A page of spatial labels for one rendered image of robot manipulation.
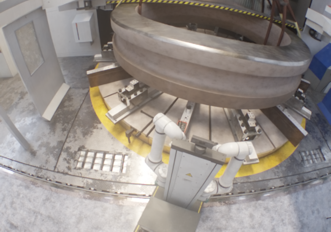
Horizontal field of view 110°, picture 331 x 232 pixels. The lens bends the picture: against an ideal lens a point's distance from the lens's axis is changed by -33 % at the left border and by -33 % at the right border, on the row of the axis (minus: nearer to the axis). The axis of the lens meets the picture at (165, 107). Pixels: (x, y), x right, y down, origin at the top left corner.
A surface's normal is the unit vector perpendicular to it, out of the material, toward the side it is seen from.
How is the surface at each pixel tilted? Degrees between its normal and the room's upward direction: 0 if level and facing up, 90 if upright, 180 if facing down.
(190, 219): 0
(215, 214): 0
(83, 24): 90
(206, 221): 0
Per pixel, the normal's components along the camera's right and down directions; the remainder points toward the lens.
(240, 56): -0.05, -0.02
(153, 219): 0.05, -0.71
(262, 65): 0.01, 0.70
